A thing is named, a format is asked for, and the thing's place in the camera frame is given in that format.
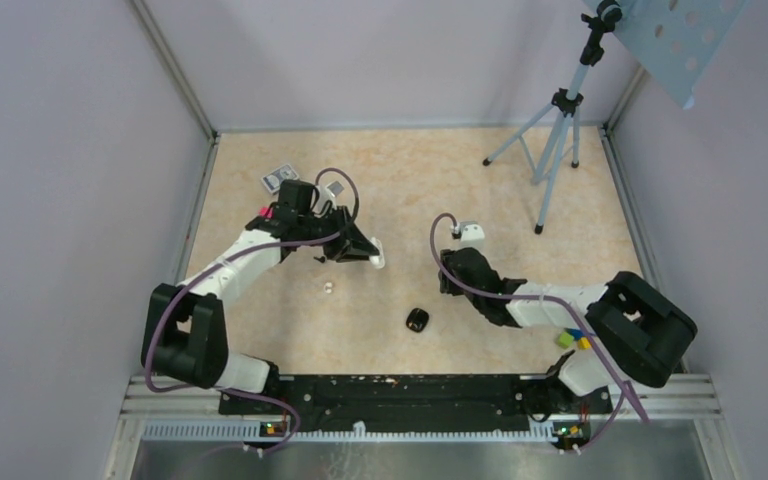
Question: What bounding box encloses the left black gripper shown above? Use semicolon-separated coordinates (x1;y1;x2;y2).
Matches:
297;204;378;262

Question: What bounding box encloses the white earbud charging case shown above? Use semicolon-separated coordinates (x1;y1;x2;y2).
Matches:
368;237;386;269

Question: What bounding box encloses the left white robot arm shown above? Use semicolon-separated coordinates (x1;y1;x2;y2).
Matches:
141;180;385;414

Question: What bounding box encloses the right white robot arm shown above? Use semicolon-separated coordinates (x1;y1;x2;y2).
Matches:
437;247;698;412

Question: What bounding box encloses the black earbud charging case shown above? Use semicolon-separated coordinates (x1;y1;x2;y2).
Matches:
405;308;430;333

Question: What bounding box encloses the grey playing card box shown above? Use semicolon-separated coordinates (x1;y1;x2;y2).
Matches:
260;163;299;195

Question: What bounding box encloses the green cube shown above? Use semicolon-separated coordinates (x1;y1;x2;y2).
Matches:
556;331;576;349

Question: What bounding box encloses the blue toy car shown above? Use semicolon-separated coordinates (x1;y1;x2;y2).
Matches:
566;329;584;340

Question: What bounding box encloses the light blue tripod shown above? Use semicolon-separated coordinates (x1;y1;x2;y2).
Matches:
482;1;624;235

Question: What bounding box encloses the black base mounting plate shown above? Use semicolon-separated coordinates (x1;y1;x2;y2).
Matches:
218;374;613;433

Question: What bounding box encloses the perforated blue metal panel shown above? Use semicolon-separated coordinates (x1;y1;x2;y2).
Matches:
584;0;747;110

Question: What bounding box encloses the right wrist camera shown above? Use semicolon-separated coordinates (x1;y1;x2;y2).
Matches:
451;221;486;250

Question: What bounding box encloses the white cable duct rail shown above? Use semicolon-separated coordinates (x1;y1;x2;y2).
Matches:
142;420;557;443

